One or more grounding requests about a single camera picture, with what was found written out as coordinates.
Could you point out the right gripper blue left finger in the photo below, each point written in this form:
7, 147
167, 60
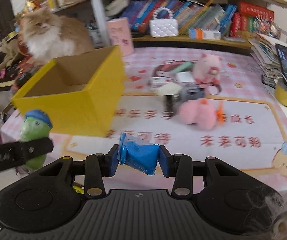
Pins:
93, 168

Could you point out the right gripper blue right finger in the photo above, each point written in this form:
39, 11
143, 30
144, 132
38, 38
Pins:
182, 167

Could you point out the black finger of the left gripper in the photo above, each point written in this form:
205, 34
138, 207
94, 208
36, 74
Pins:
19, 153

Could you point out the blue packet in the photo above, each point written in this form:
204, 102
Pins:
138, 154

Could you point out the green parrot toy blue hat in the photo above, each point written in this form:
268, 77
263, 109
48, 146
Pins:
36, 125

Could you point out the pink plush with orange bow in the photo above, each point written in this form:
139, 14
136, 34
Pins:
203, 113

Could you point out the grey toy camera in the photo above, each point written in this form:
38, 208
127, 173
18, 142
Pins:
191, 91

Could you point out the small white red box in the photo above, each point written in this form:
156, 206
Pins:
155, 82

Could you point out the white power adapter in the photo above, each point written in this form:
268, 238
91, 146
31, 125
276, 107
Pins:
185, 77

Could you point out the pink pig plush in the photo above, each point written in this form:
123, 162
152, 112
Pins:
207, 69

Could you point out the mint green case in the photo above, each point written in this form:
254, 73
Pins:
183, 67

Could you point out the pink cartoon table mat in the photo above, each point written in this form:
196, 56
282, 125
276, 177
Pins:
253, 137

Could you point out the yellow cardboard box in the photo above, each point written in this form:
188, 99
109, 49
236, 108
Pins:
80, 93

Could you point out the yellow tape roll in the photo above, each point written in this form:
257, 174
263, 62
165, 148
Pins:
281, 93

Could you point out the orange white fluffy cat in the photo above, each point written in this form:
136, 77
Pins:
48, 36

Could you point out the orange white medicine box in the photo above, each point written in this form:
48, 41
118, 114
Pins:
204, 34

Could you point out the pink cylindrical pen holder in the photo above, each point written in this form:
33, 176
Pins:
120, 35

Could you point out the white quilted pearl handbag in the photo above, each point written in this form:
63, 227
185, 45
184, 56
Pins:
163, 27

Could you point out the stack of books papers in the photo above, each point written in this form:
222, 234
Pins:
264, 53

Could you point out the row of leaning books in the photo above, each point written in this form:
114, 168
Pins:
189, 15

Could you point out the red dictionary box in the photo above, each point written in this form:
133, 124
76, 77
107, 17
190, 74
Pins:
248, 9

